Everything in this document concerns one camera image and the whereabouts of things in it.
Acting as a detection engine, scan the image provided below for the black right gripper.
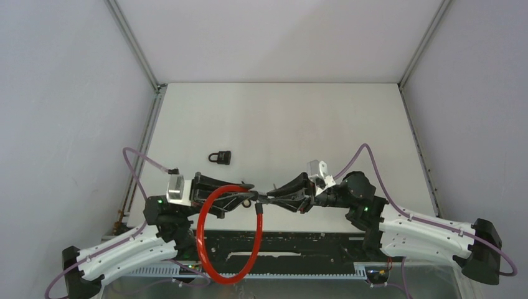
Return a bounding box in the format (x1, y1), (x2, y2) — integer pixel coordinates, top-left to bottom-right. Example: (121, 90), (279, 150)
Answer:
(266, 172), (354, 214)

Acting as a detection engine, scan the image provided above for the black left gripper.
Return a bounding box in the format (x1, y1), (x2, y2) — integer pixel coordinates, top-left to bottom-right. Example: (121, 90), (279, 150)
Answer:
(177, 171), (255, 219)

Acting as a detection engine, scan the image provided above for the black padlock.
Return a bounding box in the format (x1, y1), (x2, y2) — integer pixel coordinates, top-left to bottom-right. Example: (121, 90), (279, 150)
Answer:
(208, 151), (232, 165)

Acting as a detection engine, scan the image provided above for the red cable lock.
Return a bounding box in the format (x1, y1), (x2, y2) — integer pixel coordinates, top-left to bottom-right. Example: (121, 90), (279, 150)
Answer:
(196, 185), (263, 285)

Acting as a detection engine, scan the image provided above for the yellow padlock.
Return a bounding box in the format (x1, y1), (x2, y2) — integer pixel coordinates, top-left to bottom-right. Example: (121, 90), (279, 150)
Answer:
(242, 200), (252, 208)

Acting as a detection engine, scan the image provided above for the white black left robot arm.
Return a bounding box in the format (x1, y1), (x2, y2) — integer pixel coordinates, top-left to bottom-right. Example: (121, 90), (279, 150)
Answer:
(62, 169), (263, 298)

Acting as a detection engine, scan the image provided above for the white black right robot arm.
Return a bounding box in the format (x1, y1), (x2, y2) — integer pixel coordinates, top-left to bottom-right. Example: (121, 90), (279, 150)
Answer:
(266, 171), (502, 285)

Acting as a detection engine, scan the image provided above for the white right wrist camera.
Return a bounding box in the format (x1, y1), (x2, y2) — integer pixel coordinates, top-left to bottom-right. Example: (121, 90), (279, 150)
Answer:
(307, 160), (336, 196)

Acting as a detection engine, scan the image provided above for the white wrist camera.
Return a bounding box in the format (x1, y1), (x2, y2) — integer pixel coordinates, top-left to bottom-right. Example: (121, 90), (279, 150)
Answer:
(307, 160), (336, 196)
(166, 168), (192, 206)

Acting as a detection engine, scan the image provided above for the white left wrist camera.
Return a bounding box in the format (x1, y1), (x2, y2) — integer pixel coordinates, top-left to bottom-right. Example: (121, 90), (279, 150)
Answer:
(166, 168), (192, 206)

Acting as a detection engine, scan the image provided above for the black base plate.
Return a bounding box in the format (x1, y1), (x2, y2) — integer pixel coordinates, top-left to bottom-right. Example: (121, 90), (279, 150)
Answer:
(156, 229), (409, 279)

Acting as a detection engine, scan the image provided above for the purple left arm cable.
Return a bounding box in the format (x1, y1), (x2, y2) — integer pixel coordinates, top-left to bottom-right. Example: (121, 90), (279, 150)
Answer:
(44, 147), (174, 299)

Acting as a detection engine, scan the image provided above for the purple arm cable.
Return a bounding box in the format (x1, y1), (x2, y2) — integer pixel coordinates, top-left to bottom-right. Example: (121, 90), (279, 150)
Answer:
(44, 147), (174, 299)
(334, 143), (519, 277)

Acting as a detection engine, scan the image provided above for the aluminium frame rail right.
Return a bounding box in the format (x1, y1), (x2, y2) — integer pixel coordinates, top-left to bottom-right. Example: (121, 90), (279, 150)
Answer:
(398, 0), (475, 299)

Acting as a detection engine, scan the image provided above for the aluminium frame rail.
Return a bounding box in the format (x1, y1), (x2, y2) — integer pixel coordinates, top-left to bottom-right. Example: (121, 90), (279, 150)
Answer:
(398, 0), (475, 299)
(79, 1), (157, 247)

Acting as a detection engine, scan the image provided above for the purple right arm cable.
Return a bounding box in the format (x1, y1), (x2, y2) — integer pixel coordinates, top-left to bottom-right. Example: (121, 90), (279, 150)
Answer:
(334, 143), (519, 277)

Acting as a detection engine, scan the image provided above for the aluminium frame rail left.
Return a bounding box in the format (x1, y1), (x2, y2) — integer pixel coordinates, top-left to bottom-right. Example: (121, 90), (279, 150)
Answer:
(79, 1), (157, 247)

